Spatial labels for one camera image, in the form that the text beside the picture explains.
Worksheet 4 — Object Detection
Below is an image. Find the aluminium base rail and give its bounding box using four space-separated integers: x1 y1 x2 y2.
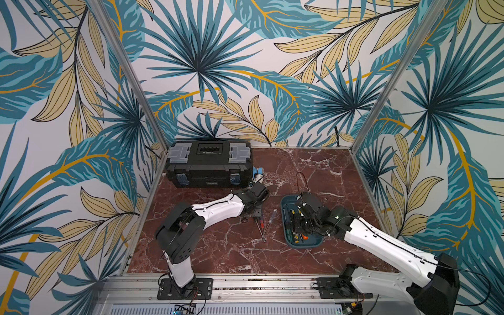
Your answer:
92 274 430 315

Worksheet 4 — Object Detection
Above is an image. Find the teal plastic storage tray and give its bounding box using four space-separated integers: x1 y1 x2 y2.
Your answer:
281 194 323 250

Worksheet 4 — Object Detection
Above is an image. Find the grey clear screwdriver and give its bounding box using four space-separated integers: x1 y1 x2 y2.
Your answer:
265 209 278 232

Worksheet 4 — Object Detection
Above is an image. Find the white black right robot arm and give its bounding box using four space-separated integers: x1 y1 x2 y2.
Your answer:
295 192 460 314

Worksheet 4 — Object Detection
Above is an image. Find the small blue white toy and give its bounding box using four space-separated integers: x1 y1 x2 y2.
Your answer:
253 167 265 182

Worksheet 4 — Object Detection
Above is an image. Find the blue red screwdriver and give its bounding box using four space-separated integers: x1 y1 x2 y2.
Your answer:
257 219 266 243

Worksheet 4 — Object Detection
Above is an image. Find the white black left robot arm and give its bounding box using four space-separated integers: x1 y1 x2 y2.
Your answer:
154 182 269 290

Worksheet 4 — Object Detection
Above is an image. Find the black plastic toolbox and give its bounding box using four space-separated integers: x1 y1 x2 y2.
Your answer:
165 140 254 188

